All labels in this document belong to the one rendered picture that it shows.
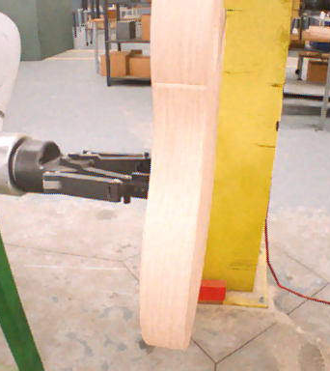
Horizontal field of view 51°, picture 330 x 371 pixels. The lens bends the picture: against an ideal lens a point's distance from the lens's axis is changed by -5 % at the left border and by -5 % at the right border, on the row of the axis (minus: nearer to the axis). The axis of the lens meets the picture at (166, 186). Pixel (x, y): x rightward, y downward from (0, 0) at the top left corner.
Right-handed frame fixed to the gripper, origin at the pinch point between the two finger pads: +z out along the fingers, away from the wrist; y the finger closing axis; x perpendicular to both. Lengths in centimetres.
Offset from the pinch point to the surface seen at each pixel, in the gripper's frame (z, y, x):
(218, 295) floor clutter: 9, -88, -79
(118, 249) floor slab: -45, -120, -81
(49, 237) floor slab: -87, -123, -81
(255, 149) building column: 17, -86, -14
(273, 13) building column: 18, -78, 32
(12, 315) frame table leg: -40, -17, -44
